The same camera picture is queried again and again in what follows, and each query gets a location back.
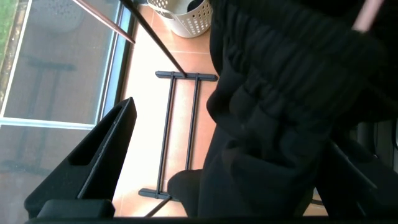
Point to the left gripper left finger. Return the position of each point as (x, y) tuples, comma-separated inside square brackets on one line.
[(93, 168)]

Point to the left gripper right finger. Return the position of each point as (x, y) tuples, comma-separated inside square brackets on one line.
[(357, 186)]

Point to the white laundry basket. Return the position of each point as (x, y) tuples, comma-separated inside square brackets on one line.
[(192, 25)]

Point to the black clothes rack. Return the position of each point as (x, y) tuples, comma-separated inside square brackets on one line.
[(168, 133)]

